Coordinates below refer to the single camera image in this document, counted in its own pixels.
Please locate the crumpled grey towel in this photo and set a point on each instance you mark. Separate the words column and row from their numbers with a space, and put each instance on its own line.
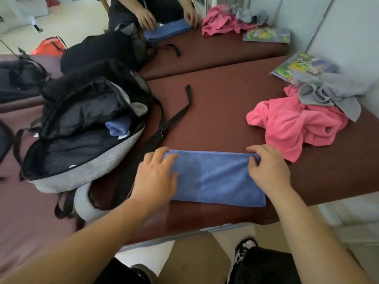
column 325, row 88

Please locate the crumpled pink towel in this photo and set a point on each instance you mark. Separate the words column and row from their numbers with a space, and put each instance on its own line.
column 296, row 124

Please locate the person's left forearm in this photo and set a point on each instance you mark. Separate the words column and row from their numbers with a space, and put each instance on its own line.
column 88, row 245

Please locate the black trousers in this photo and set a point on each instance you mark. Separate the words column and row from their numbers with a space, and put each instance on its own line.
column 266, row 267

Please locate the black and grey backpack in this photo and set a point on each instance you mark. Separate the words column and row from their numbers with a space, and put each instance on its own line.
column 88, row 162

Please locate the black and white shoe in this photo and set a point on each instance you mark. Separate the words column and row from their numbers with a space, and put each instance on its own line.
column 244, row 249
column 145, row 273

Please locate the person's left thumb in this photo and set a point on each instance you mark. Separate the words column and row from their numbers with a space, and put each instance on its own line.
column 174, row 180

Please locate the person's left middle finger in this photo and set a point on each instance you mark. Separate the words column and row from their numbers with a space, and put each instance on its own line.
column 161, row 155

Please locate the person's right thumb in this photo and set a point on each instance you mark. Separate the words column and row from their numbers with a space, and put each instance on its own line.
column 252, row 167

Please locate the person's left hand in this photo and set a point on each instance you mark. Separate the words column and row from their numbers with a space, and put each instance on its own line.
column 154, row 183

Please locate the colourful comic book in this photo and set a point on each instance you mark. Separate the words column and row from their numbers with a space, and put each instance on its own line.
column 308, row 63

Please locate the rolled blue towel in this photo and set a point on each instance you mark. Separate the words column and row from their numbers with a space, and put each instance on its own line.
column 118, row 125

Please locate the dark bag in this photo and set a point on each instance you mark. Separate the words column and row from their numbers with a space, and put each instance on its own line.
column 5, row 141

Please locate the person's right hand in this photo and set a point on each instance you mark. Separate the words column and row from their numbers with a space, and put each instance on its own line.
column 271, row 173

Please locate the person's right forearm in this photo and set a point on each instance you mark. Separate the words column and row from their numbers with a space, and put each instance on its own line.
column 311, row 239

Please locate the blue towel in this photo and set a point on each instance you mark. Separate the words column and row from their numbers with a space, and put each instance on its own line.
column 216, row 177
column 118, row 125

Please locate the wall mirror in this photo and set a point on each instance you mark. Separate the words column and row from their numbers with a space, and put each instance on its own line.
column 207, row 50

